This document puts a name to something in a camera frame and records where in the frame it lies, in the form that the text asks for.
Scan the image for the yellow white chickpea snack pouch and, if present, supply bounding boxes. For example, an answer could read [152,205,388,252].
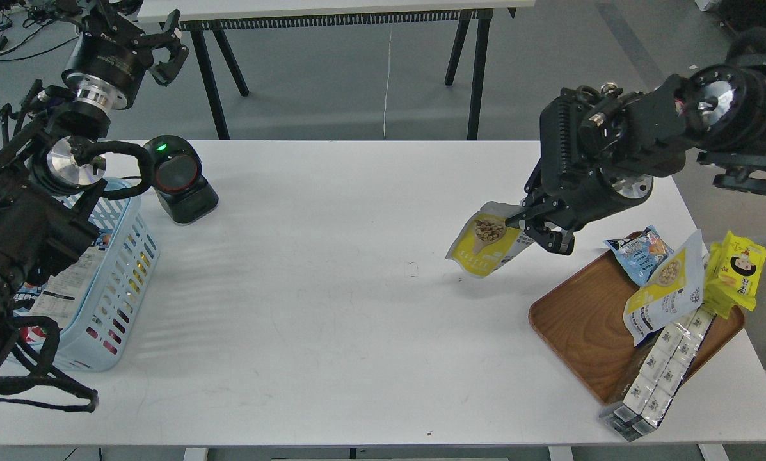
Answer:
[446,201,535,277]

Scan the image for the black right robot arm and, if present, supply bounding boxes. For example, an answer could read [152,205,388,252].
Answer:
[506,27,766,255]

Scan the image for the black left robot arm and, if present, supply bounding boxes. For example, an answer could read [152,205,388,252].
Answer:
[0,1,189,412]

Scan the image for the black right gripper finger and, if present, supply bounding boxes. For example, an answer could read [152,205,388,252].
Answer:
[505,204,565,229]
[523,218,575,255]

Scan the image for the brown wooden tray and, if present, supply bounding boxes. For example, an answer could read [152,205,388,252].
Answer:
[528,230,745,405]

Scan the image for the red snack packet in basket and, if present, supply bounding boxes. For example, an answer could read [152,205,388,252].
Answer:
[23,326,50,344]

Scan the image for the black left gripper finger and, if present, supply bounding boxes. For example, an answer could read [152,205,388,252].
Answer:
[150,43,189,86]
[139,9,182,51]

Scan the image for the black barcode scanner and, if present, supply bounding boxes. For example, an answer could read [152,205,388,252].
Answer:
[143,135,219,225]

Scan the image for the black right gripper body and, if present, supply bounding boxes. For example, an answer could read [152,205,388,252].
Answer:
[523,86,653,231]

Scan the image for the light blue plastic basket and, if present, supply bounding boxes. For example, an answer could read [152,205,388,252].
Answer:
[12,178,161,373]

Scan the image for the yellow cartoon snack bag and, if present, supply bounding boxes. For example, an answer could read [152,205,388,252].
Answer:
[703,231,766,319]

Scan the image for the black-legged background table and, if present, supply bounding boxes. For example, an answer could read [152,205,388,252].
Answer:
[137,1,534,140]

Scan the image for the white snack packet in basket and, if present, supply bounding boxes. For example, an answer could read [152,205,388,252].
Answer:
[28,246,107,330]

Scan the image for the white hanging cable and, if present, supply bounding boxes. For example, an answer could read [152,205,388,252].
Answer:
[383,24,394,141]

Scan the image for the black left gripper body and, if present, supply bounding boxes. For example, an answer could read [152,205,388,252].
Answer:
[63,6,154,110]

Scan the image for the blue snack packet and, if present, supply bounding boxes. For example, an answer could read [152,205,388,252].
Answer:
[604,225,673,286]

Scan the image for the white boxed snack multipack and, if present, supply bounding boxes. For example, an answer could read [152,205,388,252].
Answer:
[599,307,717,441]

